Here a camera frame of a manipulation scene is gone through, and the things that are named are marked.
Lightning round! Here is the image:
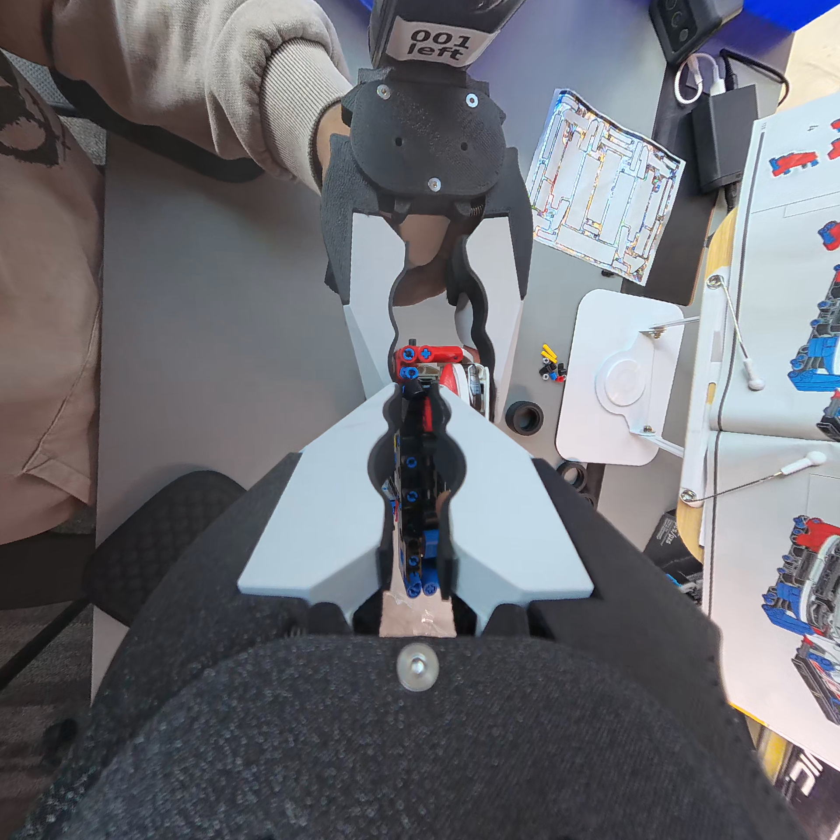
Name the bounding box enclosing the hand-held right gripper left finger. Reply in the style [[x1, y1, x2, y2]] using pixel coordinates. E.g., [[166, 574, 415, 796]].
[[236, 384, 404, 622]]

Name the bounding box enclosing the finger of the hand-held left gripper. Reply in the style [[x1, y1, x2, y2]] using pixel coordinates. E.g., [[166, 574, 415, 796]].
[[448, 215, 526, 422], [343, 210, 411, 396]]

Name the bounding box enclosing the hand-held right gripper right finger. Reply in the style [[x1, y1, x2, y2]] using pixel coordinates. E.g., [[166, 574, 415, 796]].
[[430, 384, 596, 634]]

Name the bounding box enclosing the red brick connector piece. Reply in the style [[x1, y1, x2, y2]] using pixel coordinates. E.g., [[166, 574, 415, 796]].
[[395, 344, 464, 383]]

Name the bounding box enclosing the brick-built race car model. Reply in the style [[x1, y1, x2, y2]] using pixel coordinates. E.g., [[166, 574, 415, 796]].
[[384, 344, 493, 599]]

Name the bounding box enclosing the person's left forearm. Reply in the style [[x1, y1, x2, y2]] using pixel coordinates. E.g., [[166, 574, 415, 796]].
[[39, 0, 355, 193]]

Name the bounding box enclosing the person's left hand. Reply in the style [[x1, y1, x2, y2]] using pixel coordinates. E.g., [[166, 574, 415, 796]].
[[389, 215, 460, 307]]

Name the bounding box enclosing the shiny sticker sheet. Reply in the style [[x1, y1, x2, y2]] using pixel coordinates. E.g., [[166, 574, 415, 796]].
[[525, 88, 687, 287]]

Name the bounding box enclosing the black office chair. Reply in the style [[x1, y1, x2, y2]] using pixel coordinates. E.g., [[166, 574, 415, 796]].
[[0, 469, 248, 629]]

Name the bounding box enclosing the printed car model box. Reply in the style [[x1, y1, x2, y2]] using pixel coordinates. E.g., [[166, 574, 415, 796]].
[[642, 511, 840, 809]]

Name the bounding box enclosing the black power adapter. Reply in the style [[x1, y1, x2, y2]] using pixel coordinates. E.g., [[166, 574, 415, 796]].
[[691, 84, 763, 194]]

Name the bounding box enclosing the open instruction booklet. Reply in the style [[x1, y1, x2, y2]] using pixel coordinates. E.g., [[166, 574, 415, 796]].
[[697, 92, 840, 767]]

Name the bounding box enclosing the small black screen device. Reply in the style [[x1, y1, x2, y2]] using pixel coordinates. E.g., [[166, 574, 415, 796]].
[[648, 0, 744, 64]]

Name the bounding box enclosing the person's beige hoodie torso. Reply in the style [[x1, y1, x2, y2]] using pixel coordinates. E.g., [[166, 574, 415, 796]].
[[0, 49, 107, 546]]

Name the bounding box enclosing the blue plastic bin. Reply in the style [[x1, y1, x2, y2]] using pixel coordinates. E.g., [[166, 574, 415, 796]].
[[722, 0, 816, 34]]

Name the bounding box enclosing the white cable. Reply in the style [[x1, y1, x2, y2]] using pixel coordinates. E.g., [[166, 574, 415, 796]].
[[673, 52, 731, 106]]

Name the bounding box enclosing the black cable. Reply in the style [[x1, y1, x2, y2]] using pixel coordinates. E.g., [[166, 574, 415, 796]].
[[718, 48, 791, 109]]

